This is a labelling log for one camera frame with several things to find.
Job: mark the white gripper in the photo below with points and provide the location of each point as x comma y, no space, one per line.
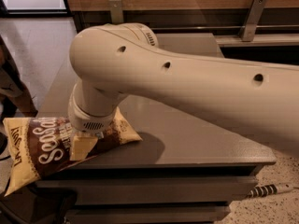
88,123

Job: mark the brown sea salt chip bag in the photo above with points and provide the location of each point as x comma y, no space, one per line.
40,147

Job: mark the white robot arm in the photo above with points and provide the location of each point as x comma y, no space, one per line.
257,100

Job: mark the dark brown bag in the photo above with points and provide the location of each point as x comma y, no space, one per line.
33,205

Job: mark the upper grey drawer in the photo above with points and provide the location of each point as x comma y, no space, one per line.
156,190

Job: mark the grey drawer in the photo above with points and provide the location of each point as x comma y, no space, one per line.
149,215
156,190

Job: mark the lower grey drawer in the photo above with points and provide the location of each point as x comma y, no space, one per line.
149,215

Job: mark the person leg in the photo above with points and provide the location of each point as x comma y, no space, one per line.
13,92

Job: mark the black white striped stick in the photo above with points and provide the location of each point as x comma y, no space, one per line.
271,189

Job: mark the left metal bracket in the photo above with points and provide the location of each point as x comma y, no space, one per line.
116,11

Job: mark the metal bracket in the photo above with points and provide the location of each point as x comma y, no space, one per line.
116,11
248,29

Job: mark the right metal bracket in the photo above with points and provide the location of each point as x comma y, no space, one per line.
248,29

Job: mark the wooden wall counter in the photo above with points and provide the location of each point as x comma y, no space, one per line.
218,16

